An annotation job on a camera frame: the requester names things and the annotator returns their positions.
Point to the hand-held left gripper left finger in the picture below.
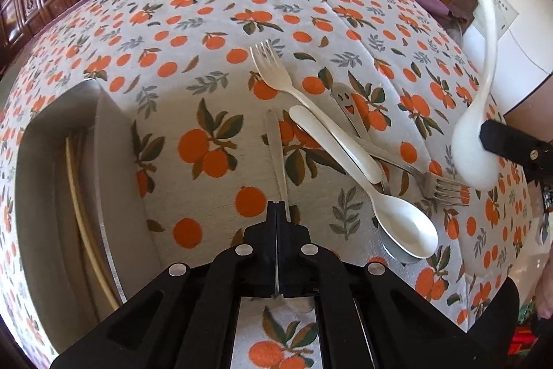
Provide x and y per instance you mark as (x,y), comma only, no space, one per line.
(259,256)

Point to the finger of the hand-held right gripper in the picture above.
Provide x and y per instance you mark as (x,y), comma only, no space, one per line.
(518,148)

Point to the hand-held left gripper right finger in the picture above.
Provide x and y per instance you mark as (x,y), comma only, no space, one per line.
(293,256)

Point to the white plastic ladle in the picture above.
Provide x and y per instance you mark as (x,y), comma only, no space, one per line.
(471,153)

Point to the metal fork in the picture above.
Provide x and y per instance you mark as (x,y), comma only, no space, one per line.
(432,183)

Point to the white plastic spoon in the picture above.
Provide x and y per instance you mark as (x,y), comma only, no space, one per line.
(406,228)

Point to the light bamboo chopstick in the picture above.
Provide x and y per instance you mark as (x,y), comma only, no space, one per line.
(86,230)

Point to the white plastic fork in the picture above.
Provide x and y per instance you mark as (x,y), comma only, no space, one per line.
(276,75)

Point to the rectangular metal tray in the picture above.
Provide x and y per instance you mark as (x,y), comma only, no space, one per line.
(47,187)

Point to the white metal panel cover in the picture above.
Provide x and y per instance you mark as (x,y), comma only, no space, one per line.
(497,10)

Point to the red green patterned cloth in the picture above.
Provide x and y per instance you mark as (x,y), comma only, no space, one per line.
(525,341)

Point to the orange print tablecloth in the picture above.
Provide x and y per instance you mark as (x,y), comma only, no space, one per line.
(216,49)

